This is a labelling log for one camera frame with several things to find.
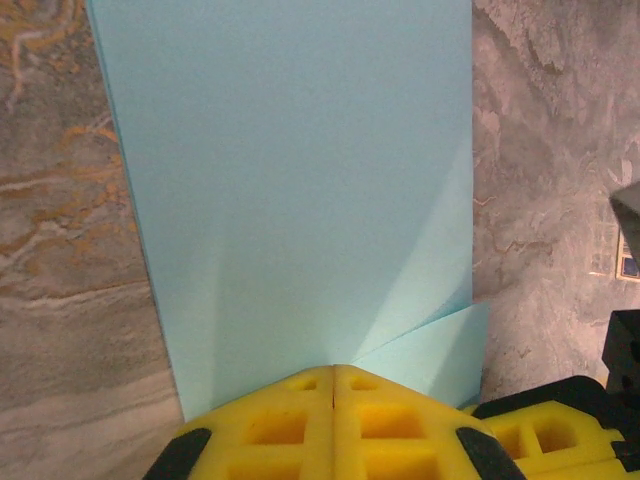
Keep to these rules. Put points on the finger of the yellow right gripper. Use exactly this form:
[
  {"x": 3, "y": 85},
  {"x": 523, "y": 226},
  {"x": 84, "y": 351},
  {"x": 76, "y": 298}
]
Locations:
[
  {"x": 597, "y": 442},
  {"x": 575, "y": 467}
]

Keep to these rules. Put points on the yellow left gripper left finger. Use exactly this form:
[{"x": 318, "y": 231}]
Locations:
[{"x": 220, "y": 450}]

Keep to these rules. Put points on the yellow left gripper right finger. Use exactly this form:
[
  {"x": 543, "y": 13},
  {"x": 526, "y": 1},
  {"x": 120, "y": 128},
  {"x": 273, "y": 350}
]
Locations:
[{"x": 425, "y": 435}]

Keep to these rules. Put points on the light blue paper sheet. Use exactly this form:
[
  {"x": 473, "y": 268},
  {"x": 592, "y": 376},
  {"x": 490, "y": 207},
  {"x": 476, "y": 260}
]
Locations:
[{"x": 300, "y": 175}]

